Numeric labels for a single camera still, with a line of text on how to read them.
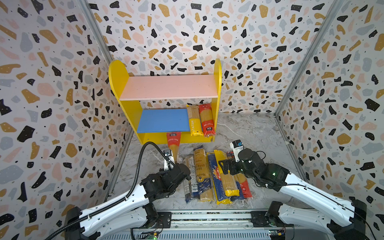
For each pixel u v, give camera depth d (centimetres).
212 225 73
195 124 94
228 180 80
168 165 63
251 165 52
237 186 80
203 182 81
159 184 52
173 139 81
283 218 61
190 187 81
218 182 81
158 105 120
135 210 60
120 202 45
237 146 64
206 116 97
